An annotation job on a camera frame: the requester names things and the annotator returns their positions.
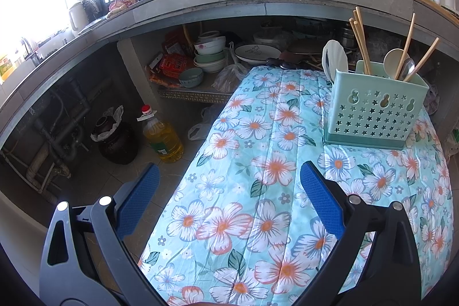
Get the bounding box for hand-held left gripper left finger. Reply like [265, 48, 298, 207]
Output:
[39, 163, 161, 306]

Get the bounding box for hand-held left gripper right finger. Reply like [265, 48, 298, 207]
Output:
[287, 160, 422, 306]

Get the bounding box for green plastic utensil holder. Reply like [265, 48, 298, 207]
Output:
[323, 60, 430, 151]

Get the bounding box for wooden chopstick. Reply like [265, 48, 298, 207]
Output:
[352, 17, 370, 75]
[349, 19, 367, 75]
[354, 7, 372, 75]
[394, 13, 417, 81]
[407, 37, 440, 82]

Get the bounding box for white plastic spoon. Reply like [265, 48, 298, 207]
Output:
[384, 50, 405, 81]

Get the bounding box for metal spoon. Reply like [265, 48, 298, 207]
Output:
[399, 57, 416, 82]

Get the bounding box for dark jar with plastic bag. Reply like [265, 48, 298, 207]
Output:
[90, 105, 140, 163]

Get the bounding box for large cooking oil bottle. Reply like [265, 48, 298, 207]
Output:
[136, 104, 184, 163]

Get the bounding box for floral blanket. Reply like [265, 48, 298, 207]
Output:
[138, 64, 453, 306]

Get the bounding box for white plastic bag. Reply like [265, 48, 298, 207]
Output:
[188, 105, 223, 142]

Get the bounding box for grey drain pipes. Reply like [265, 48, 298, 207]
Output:
[0, 77, 94, 195]

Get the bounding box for pale blue bowl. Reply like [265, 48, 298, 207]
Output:
[178, 67, 205, 89]

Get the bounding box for red snack packet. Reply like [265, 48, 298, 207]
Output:
[145, 30, 196, 88]

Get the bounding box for white shell-shaped scoop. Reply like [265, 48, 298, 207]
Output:
[322, 40, 349, 82]

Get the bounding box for plain white bowl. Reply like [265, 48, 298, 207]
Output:
[195, 61, 227, 74]

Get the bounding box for clear plastic bag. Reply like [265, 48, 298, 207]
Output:
[214, 64, 248, 93]

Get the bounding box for dark round pan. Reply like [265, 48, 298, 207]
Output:
[287, 40, 325, 56]

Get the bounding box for green bowl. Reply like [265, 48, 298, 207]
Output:
[195, 51, 226, 65]

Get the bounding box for white printed plate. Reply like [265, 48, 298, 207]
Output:
[234, 44, 283, 66]

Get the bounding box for steel pot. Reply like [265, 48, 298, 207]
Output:
[340, 23, 356, 48]

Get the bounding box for white floral bowl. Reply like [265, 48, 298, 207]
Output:
[194, 35, 227, 56]

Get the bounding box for metal faucet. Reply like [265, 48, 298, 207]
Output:
[22, 37, 41, 66]

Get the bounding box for yellow green container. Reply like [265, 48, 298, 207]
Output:
[0, 55, 15, 81]

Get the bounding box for white jug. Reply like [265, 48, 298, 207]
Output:
[68, 1, 90, 36]

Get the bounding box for pink packet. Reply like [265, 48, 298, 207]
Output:
[108, 0, 139, 13]

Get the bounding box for concrete kitchen counter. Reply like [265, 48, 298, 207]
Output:
[0, 0, 459, 135]

